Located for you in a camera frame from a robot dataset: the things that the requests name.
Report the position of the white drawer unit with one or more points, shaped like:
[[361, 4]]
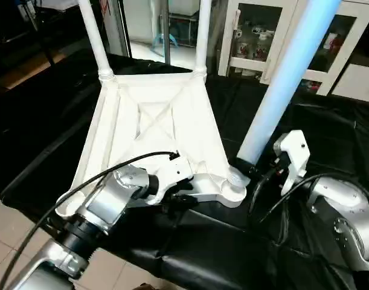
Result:
[[365, 84]]

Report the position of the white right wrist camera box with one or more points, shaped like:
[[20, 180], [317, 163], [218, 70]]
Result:
[[293, 151]]

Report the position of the white plastic table top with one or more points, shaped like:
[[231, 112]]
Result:
[[154, 96]]

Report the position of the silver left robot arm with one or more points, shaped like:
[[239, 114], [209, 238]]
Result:
[[105, 205]]

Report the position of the black table mat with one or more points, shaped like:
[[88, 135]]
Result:
[[39, 121]]

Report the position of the white glass door cabinet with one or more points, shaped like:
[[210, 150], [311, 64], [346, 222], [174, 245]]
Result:
[[256, 36]]

